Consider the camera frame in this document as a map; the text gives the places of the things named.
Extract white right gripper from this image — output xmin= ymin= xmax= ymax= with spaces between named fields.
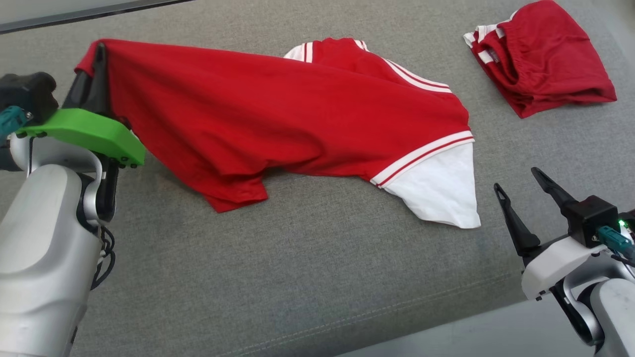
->
xmin=494 ymin=168 xmax=635 ymax=300

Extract right cable with teal plug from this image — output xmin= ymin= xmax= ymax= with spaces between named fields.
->
xmin=597 ymin=226 xmax=635 ymax=261

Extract red shirt with white sleeves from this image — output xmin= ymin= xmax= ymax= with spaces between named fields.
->
xmin=74 ymin=37 xmax=481 ymax=230

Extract cable with teal plug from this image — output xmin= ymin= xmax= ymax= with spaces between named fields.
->
xmin=0 ymin=106 xmax=28 ymax=144
xmin=597 ymin=226 xmax=635 ymax=261

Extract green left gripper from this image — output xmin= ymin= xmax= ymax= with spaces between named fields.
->
xmin=17 ymin=44 xmax=146 ymax=168

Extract red shorts with white stripe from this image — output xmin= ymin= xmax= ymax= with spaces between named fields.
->
xmin=464 ymin=0 xmax=617 ymax=119

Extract left cable with teal plug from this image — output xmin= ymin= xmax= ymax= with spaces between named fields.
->
xmin=0 ymin=106 xmax=28 ymax=144

